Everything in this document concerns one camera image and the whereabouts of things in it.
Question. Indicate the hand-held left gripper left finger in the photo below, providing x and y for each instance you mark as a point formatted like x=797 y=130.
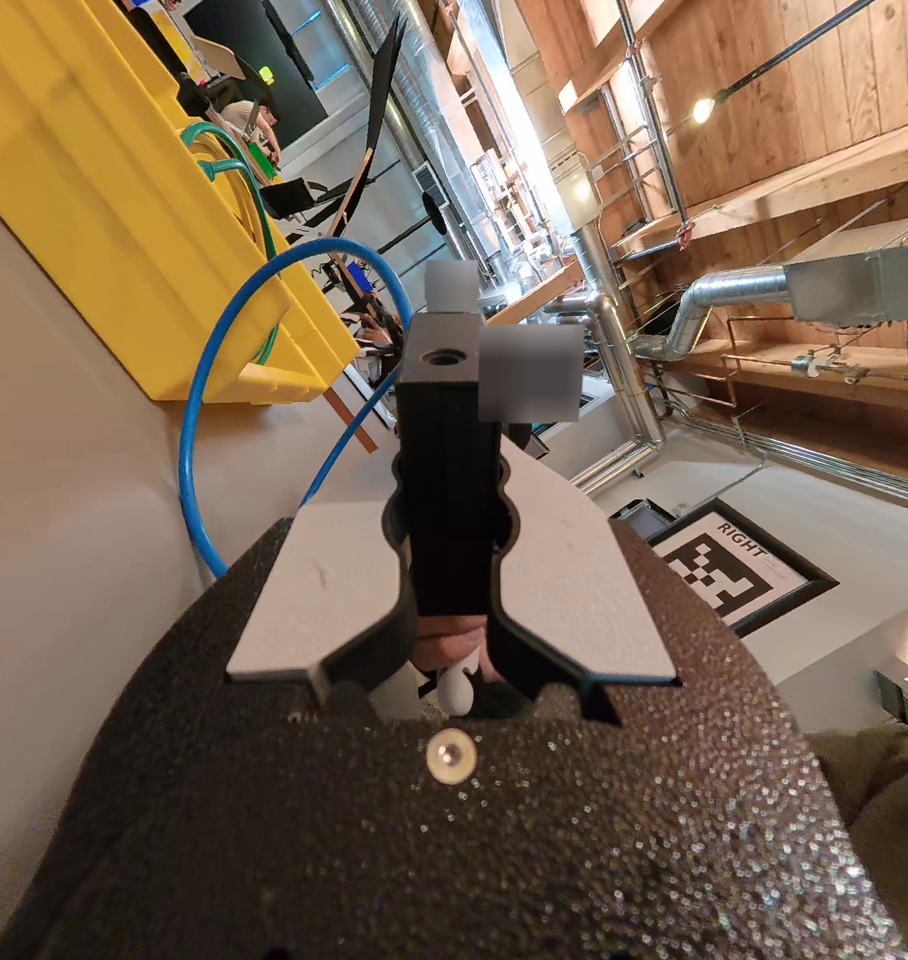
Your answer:
x=326 y=592

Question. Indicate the large black screen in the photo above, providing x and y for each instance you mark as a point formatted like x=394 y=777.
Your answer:
x=274 y=60

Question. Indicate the ceiling spot light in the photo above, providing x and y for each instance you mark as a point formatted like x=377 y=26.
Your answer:
x=700 y=111

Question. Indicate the silver vertical pipe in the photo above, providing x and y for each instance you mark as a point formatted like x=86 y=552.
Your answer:
x=626 y=375

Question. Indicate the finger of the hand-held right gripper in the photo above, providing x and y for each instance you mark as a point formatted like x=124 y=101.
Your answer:
x=395 y=694
x=458 y=686

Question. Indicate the black framed marker sign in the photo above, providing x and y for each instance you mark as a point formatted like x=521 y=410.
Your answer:
x=739 y=570

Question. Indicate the black ethernet port block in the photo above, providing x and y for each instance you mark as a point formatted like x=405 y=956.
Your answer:
x=446 y=487

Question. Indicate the silver round air duct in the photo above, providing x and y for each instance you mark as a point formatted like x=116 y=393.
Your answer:
x=416 y=75

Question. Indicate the silver elbow air duct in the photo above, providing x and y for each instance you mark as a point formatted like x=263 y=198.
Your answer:
x=694 y=300

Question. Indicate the black pole with round head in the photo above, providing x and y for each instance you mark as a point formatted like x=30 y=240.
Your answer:
x=432 y=214

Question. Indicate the white air vent grille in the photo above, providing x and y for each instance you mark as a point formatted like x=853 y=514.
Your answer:
x=429 y=186

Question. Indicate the copper pipe run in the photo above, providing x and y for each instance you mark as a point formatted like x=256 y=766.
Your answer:
x=821 y=360

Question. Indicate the yellow plastic bin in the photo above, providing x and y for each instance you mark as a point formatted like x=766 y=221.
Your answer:
x=86 y=187

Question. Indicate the person's right hand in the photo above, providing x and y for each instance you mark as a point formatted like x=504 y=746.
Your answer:
x=446 y=637

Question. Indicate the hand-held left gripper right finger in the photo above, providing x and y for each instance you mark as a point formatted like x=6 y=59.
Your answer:
x=581 y=592

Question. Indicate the rectangular metal duct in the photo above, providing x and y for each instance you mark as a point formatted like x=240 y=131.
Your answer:
x=859 y=281

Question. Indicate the wooden poster board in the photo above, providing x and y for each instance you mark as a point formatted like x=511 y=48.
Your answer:
x=383 y=90

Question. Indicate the black ceiling rod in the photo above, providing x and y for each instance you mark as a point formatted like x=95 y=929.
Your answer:
x=791 y=49

